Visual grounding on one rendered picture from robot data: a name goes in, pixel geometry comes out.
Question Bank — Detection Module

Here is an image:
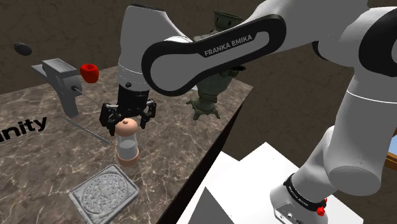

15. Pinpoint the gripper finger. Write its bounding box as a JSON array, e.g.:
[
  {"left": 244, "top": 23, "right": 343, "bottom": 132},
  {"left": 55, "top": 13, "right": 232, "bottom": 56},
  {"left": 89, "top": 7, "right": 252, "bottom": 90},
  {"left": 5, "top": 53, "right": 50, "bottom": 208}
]
[
  {"left": 99, "top": 103, "right": 126, "bottom": 137},
  {"left": 137, "top": 99, "right": 157, "bottom": 130}
]

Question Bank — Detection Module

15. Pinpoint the thin grey rod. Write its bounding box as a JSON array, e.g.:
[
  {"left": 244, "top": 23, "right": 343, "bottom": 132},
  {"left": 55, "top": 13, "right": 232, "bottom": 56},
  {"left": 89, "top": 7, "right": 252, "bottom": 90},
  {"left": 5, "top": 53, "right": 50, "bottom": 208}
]
[{"left": 61, "top": 116, "right": 111, "bottom": 145}]

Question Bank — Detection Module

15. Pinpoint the tan and clear pepper grinder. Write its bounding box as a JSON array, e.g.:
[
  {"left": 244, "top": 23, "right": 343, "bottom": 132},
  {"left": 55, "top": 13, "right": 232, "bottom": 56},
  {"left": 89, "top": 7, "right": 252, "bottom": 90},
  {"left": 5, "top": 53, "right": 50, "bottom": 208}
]
[{"left": 115, "top": 118, "right": 140, "bottom": 169}]

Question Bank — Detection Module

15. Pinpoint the red cup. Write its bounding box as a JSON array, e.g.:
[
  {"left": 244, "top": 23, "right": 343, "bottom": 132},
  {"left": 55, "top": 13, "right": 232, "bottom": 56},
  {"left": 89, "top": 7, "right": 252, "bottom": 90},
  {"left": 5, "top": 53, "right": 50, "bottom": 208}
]
[{"left": 80, "top": 63, "right": 100, "bottom": 84}]

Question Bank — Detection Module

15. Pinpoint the grey angular metal tool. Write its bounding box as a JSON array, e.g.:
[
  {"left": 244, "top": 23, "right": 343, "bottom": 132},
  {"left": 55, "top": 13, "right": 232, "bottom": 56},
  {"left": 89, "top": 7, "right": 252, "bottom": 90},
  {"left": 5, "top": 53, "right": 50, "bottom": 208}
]
[{"left": 31, "top": 57, "right": 104, "bottom": 120}]

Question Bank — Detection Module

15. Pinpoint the dark green samovar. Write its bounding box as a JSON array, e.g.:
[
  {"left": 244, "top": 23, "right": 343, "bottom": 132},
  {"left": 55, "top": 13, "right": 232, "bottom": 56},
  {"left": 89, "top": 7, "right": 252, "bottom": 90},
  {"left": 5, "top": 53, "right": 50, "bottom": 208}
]
[{"left": 185, "top": 10, "right": 247, "bottom": 121}]

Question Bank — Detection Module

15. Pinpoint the grey square patterned tray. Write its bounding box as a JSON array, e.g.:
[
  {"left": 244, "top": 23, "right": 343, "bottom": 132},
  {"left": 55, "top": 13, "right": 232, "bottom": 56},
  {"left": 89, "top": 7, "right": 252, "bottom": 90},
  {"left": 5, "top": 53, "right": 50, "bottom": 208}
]
[{"left": 68, "top": 164, "right": 140, "bottom": 224}]

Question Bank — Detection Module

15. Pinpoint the black oval object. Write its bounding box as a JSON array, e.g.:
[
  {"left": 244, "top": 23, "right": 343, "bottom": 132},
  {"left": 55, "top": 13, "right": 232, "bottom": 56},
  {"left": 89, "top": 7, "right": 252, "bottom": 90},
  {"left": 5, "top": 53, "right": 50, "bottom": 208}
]
[{"left": 13, "top": 42, "right": 33, "bottom": 57}]

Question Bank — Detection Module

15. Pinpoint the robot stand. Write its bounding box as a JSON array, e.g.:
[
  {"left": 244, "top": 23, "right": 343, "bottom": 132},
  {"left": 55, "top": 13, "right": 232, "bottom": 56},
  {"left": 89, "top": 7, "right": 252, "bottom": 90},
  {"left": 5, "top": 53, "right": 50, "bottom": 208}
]
[{"left": 175, "top": 141, "right": 365, "bottom": 224}]

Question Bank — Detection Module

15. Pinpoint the wooden framed window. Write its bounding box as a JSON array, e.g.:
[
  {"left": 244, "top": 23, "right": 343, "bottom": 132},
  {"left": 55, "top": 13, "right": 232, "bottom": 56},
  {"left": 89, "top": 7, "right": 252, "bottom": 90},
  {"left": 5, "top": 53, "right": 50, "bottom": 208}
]
[{"left": 384, "top": 129, "right": 397, "bottom": 172}]

